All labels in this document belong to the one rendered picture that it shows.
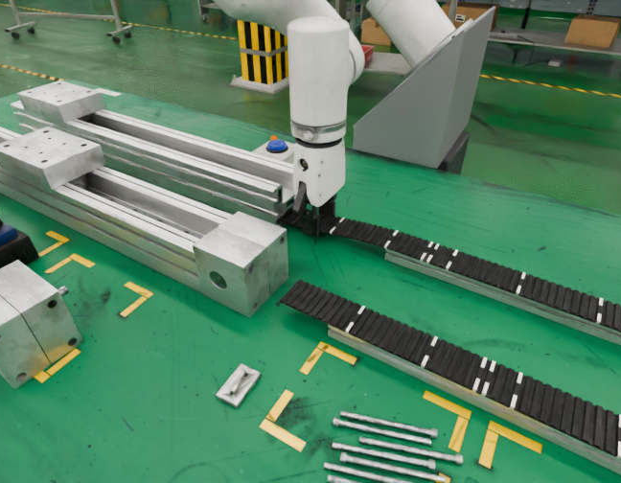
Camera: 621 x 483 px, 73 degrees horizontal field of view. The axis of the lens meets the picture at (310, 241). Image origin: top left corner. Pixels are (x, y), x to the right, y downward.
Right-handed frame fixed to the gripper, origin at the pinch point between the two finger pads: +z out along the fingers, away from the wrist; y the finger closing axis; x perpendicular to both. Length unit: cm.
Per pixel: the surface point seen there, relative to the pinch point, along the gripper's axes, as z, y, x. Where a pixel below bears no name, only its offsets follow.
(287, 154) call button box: -3.6, 12.4, 14.9
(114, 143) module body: -5.4, -4.0, 47.6
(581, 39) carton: 56, 477, -25
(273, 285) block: 1.0, -17.5, -2.4
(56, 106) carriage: -10, -4, 64
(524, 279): 0.0, 1.1, -34.1
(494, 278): 0.0, -1.0, -30.2
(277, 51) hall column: 48, 269, 199
